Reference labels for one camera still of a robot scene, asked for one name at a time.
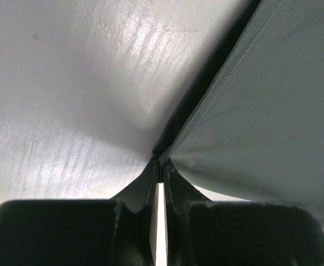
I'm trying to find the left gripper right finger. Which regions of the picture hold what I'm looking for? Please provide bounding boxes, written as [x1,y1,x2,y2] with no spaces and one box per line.
[162,161,324,265]

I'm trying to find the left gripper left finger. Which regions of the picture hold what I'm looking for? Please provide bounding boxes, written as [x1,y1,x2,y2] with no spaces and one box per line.
[0,157,159,265]

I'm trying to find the grey t-shirt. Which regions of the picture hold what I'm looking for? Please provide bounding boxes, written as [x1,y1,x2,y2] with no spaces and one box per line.
[153,1,324,225]

